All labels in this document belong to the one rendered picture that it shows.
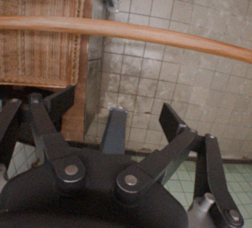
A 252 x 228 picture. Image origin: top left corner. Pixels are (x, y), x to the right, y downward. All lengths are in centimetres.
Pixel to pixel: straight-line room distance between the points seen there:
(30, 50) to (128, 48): 87
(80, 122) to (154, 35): 90
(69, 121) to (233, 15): 184
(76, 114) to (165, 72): 98
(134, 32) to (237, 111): 192
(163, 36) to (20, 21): 29
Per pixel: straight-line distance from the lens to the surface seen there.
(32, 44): 110
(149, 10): 156
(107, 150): 99
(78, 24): 31
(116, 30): 29
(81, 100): 102
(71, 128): 114
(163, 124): 20
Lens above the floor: 149
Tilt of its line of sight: 70 degrees down
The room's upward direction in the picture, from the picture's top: 177 degrees counter-clockwise
